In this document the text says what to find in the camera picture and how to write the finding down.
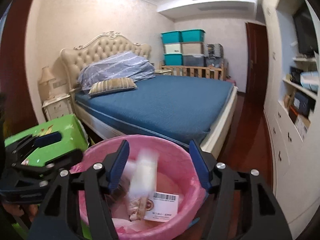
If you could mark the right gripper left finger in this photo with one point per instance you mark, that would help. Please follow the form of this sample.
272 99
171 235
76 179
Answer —
116 163

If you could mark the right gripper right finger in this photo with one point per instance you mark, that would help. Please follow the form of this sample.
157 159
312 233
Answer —
202 170

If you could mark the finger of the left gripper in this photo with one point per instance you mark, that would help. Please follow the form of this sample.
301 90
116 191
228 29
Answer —
66 160
48 139

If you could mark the small black white packet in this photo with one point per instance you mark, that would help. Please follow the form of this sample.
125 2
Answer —
143 180

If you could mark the yellow medicine box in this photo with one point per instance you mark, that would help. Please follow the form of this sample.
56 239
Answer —
161 207

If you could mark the pink lined trash bin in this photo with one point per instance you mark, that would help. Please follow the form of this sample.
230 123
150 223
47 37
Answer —
175 175

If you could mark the white nightstand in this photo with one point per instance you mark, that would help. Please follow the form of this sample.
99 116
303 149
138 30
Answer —
58 106

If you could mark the blue mattress bed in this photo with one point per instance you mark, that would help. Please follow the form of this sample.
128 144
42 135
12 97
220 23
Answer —
175 108

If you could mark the striped brown pillow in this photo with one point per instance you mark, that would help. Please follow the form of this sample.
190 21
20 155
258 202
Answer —
112 86

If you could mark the lavender striped duvet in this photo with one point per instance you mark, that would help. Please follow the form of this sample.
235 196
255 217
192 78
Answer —
126 64

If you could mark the grey clear storage bin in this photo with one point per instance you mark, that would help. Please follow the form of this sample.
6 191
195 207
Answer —
196 60

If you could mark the teal storage bin lower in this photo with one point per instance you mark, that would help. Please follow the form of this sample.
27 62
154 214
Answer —
175 59

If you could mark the teal storage bin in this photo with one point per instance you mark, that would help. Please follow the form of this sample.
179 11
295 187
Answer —
193 35
175 59
171 37

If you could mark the beige tufted headboard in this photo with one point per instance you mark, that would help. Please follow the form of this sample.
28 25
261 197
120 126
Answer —
101 47

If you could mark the houndstooth bag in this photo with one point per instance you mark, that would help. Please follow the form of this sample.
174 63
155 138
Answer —
214 50

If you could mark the beige storage bin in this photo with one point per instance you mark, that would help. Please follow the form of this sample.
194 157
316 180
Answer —
192 48

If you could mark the white storage bin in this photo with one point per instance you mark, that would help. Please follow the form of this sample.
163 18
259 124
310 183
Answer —
172 48

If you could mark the white built-in wardrobe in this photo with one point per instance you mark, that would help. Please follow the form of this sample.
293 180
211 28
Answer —
292 113

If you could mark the teal storage bin top right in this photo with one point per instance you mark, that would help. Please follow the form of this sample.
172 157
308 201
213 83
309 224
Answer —
193 35

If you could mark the teal storage bin top left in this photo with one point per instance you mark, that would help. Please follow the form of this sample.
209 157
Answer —
171 37

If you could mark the dark wood room door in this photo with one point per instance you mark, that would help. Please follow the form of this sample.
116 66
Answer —
257 70

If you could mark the black television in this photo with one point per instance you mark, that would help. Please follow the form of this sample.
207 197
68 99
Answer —
305 31

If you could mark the dark wood door frame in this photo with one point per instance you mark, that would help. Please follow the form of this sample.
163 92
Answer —
19 114

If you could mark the wooden crib rail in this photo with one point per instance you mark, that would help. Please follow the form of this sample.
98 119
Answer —
210 72

